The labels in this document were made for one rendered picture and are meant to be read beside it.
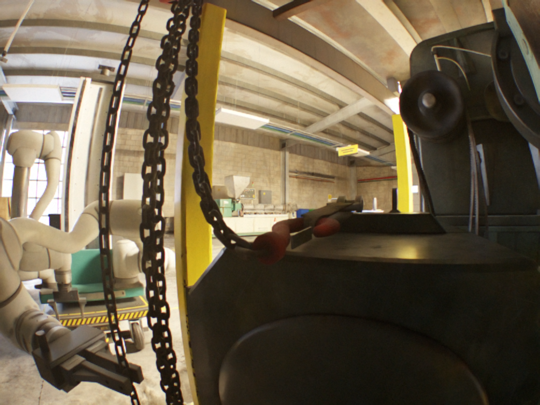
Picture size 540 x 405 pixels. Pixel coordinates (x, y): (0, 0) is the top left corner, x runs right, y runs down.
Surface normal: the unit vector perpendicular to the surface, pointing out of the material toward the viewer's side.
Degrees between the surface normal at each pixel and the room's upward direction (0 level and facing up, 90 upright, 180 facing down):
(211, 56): 90
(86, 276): 90
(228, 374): 85
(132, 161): 90
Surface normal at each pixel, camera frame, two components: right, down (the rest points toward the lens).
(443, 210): -0.80, -0.03
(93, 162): 0.70, -0.02
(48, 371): -0.08, -0.04
